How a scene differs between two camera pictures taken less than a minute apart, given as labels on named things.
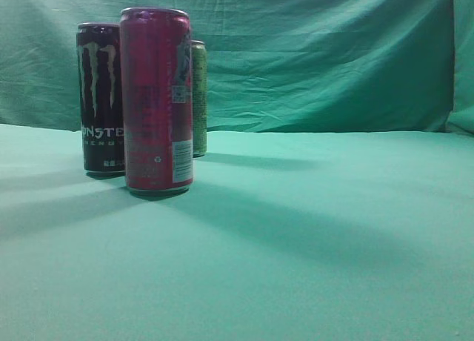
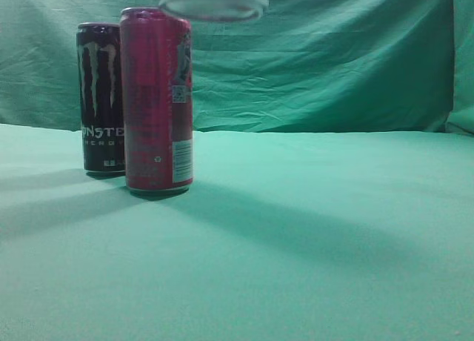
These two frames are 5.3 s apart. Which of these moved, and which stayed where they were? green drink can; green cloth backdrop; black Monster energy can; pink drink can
Moved: green drink can
Stayed: green cloth backdrop; pink drink can; black Monster energy can
